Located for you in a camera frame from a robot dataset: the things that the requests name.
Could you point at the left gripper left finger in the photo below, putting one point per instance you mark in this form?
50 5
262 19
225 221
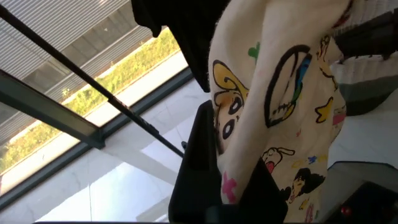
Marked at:
192 186

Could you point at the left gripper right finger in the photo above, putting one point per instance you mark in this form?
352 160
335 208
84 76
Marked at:
264 199

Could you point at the cream printed garment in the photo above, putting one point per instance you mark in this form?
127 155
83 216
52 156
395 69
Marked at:
248 31

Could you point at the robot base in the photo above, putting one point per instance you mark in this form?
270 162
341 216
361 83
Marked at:
373 205

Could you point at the black clothes rack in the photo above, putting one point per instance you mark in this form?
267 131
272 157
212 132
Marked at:
77 74

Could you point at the black short-sleeved shirt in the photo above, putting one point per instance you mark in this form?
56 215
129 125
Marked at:
186 25

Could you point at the window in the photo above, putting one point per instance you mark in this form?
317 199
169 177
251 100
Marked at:
46 109

